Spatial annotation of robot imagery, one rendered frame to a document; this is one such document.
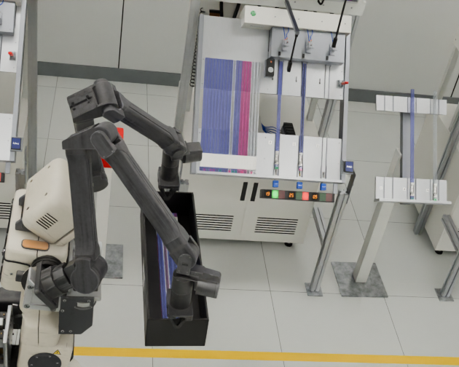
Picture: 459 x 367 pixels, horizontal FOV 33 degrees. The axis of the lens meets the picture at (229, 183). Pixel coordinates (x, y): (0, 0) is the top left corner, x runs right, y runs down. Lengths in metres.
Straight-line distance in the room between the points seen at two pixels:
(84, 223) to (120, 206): 2.25
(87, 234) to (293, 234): 2.19
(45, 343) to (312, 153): 1.58
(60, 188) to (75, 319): 0.44
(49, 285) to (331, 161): 1.77
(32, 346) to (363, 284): 2.10
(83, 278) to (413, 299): 2.42
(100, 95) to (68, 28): 3.12
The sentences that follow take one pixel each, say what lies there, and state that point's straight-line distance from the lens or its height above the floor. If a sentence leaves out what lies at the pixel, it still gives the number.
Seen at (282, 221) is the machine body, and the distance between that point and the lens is 4.05.
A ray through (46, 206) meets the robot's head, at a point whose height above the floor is 1.36.
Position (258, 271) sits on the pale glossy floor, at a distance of 4.04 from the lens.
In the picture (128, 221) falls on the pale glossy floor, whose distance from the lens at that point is 4.20.
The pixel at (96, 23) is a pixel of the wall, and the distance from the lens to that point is 5.21.
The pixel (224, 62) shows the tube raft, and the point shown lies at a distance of 3.49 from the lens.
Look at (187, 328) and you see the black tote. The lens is 2.22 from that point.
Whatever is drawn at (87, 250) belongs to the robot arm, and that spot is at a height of 1.32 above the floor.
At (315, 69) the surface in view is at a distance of 3.59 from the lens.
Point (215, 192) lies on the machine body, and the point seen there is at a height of 0.37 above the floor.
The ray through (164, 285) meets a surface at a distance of 2.37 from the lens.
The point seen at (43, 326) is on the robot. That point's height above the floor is 0.89.
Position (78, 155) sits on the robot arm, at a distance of 2.00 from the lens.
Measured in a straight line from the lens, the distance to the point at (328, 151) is 3.54.
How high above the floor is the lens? 2.73
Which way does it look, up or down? 37 degrees down
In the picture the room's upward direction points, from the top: 11 degrees clockwise
